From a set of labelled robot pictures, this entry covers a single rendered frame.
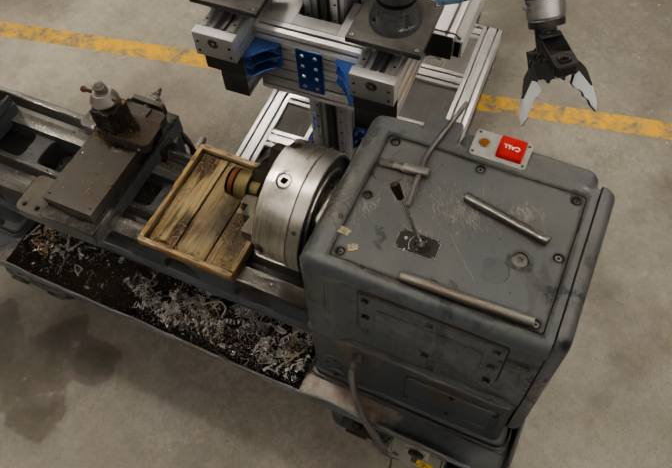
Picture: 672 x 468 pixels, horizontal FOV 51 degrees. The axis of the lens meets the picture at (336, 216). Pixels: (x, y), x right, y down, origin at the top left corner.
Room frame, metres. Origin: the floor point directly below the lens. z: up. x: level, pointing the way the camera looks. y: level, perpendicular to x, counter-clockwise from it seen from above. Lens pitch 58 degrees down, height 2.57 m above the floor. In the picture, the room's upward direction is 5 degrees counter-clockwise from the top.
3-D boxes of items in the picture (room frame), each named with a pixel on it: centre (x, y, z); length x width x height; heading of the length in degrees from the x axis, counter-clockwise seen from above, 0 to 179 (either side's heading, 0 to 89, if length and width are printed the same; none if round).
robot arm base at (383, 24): (1.52, -0.21, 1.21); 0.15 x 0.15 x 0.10
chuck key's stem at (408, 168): (0.94, -0.16, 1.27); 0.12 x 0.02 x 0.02; 67
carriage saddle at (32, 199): (1.30, 0.69, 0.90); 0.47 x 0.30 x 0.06; 152
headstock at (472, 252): (0.81, -0.27, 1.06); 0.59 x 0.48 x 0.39; 62
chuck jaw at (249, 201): (0.94, 0.20, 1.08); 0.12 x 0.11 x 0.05; 152
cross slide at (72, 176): (1.29, 0.64, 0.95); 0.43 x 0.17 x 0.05; 152
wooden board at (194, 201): (1.11, 0.34, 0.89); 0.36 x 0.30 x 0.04; 152
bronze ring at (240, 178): (1.05, 0.22, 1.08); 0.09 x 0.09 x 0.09; 62
